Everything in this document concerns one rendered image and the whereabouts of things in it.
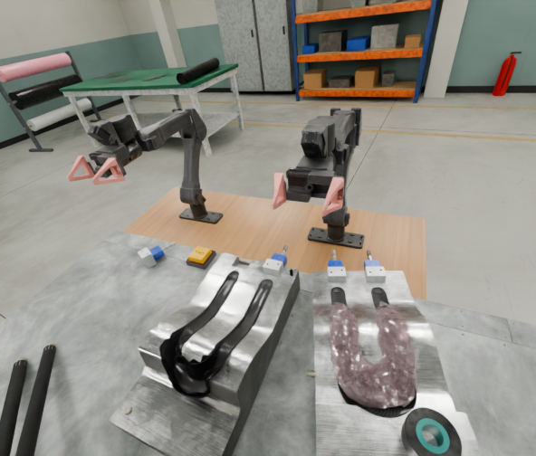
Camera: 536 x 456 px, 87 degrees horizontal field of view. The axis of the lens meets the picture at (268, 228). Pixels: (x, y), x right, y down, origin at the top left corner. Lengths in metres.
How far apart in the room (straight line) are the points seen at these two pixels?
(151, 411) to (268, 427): 0.25
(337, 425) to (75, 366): 0.70
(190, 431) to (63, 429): 0.33
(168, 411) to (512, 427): 0.69
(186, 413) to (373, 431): 0.37
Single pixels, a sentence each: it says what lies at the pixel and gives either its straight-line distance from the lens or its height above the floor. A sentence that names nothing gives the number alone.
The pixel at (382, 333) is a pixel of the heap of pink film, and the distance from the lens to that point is 0.70.
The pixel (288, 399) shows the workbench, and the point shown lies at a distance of 0.75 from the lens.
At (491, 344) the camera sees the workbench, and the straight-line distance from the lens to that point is 0.92.
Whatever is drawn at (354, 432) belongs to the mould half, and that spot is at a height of 0.91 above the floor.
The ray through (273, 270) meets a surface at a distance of 0.82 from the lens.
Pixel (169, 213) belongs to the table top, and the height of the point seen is 0.80.
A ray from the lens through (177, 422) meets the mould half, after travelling 0.73.
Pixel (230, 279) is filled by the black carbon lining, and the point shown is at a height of 0.88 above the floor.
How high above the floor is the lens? 1.51
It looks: 38 degrees down
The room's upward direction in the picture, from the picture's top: 9 degrees counter-clockwise
